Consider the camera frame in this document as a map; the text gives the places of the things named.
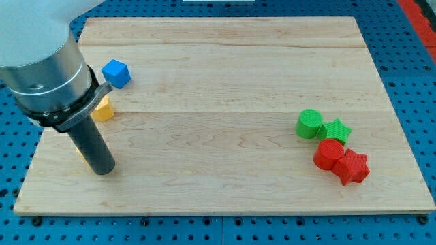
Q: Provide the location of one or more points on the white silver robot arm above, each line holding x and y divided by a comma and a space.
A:
40, 59

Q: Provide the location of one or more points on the green cylinder block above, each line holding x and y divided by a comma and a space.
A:
309, 123

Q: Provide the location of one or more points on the green star block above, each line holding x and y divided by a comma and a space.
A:
334, 130

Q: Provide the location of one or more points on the yellow block upper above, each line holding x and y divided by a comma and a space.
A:
104, 111

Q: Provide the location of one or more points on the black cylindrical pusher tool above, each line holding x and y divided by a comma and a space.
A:
87, 138

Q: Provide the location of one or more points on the yellow block behind tool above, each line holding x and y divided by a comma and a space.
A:
81, 156

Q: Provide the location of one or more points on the blue cube block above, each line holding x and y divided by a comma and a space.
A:
116, 73

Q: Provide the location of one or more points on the red star block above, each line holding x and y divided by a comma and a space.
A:
351, 167

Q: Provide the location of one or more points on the red cylinder block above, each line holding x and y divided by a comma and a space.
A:
328, 152

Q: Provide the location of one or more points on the wooden board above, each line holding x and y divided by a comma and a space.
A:
206, 126

